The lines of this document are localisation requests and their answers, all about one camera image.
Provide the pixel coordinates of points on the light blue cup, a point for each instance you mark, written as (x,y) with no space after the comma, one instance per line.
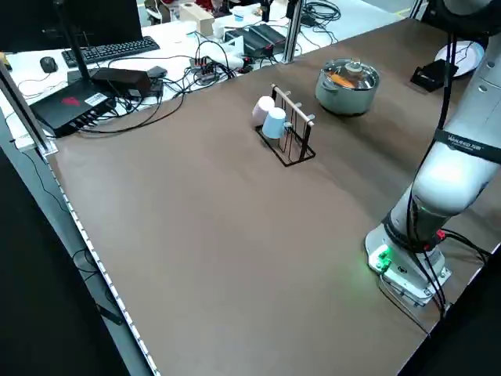
(274,123)

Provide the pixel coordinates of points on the pale pink cup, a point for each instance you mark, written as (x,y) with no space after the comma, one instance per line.
(261,109)

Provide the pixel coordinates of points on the white plate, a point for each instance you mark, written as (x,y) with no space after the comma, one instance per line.
(463,58)

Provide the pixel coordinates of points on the light blue plate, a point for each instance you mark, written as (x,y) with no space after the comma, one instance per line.
(479,55)

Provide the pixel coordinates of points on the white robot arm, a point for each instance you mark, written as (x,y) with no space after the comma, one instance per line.
(450,184)

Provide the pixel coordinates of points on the white paper cup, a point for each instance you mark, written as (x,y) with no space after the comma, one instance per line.
(218,30)

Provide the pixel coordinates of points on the black dish drying rack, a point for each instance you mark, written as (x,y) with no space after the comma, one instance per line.
(432,76)

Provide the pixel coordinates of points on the stainless steel pot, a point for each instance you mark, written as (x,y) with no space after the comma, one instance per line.
(344,100)

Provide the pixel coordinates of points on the usb hub with red plugs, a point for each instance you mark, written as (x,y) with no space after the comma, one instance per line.
(203,66)

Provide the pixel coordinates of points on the orange carrot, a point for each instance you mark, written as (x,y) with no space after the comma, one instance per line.
(341,81)

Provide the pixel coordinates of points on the black power supply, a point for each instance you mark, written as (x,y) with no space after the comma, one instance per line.
(270,33)
(254,43)

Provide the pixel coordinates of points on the glass pot lid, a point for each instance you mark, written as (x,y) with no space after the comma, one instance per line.
(362,78)

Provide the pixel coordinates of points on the black power brick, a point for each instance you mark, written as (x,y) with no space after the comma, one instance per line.
(121,80)

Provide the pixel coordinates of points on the black power adapter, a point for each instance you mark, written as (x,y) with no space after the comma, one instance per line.
(309,20)

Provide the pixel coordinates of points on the wooden box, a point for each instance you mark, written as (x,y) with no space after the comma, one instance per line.
(197,17)

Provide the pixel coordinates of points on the black keyboard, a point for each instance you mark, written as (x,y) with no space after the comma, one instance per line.
(113,49)

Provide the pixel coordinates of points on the black computer box red logo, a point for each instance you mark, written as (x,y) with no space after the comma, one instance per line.
(66,107)

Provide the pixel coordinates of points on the black computer monitor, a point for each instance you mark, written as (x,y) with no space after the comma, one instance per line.
(98,19)

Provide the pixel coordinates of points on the black stand pole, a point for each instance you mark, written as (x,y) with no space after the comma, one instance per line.
(74,43)

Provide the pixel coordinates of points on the black computer mouse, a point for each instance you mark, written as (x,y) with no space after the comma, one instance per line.
(49,64)

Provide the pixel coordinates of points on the aluminium camera post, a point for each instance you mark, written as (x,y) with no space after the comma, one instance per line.
(293,31)

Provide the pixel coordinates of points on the black table bracket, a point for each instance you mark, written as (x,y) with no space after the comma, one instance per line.
(109,314)

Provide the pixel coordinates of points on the aluminium frame profile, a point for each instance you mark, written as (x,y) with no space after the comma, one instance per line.
(23,105)

